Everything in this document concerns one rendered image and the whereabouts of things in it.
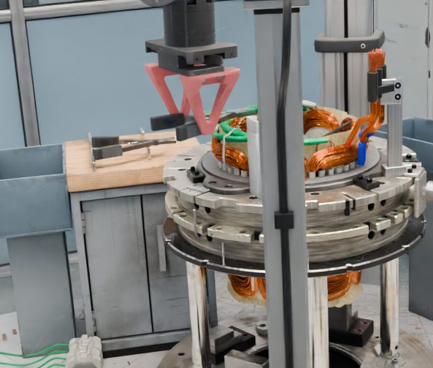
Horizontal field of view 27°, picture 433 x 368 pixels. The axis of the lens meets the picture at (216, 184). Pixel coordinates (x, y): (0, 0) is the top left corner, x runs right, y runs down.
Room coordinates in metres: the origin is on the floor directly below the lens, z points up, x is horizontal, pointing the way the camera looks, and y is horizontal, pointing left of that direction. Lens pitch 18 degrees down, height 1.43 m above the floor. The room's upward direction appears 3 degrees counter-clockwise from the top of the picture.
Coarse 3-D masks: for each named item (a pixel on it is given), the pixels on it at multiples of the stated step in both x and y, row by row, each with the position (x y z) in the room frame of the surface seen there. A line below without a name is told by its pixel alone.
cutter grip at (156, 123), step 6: (174, 114) 1.04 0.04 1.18; (180, 114) 1.04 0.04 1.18; (150, 120) 1.03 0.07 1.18; (156, 120) 1.03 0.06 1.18; (162, 120) 1.03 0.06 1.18; (168, 120) 1.03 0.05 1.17; (174, 120) 1.03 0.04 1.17; (180, 120) 1.04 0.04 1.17; (150, 126) 1.03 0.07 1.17; (156, 126) 1.03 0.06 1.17; (162, 126) 1.03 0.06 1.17; (168, 126) 1.03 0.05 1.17; (174, 126) 1.03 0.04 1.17
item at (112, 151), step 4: (96, 148) 1.22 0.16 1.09; (100, 148) 1.22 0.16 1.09; (104, 148) 1.22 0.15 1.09; (108, 148) 1.22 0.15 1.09; (112, 148) 1.23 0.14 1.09; (116, 148) 1.23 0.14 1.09; (120, 148) 1.23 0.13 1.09; (96, 152) 1.22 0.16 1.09; (100, 152) 1.22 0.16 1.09; (104, 152) 1.22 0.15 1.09; (108, 152) 1.22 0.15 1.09; (112, 152) 1.23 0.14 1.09; (116, 152) 1.23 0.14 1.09; (120, 152) 1.23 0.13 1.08; (96, 156) 1.22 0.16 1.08; (100, 156) 1.22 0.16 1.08; (104, 156) 1.22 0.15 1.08; (108, 156) 1.22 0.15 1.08; (112, 156) 1.23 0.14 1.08; (116, 156) 1.23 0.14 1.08; (96, 160) 1.22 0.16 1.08
